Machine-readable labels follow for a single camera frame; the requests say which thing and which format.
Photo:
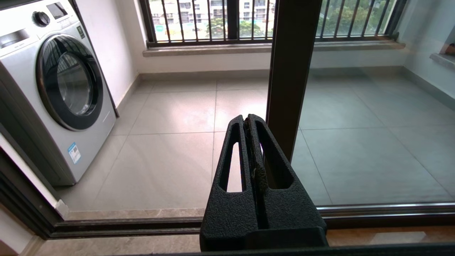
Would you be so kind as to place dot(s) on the dark balcony window frame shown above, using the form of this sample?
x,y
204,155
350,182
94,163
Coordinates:
x,y
233,17

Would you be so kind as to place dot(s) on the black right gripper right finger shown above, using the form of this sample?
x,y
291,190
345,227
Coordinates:
x,y
291,209

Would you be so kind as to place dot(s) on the dark outer door frame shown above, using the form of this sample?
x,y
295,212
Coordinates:
x,y
21,192

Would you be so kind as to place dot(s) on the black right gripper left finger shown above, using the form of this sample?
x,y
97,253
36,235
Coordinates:
x,y
227,217

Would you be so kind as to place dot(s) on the silver front-load washing machine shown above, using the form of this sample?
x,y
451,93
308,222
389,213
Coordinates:
x,y
71,89

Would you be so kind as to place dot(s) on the black balcony railing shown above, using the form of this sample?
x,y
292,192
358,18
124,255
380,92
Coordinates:
x,y
355,37

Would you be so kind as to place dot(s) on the grey stone balcony sill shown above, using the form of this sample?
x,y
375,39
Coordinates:
x,y
213,51

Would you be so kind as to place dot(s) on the dark framed sliding glass door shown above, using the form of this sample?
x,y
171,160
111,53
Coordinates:
x,y
291,71

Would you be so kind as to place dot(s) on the grey stone side sill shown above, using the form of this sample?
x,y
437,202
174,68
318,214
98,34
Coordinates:
x,y
442,61

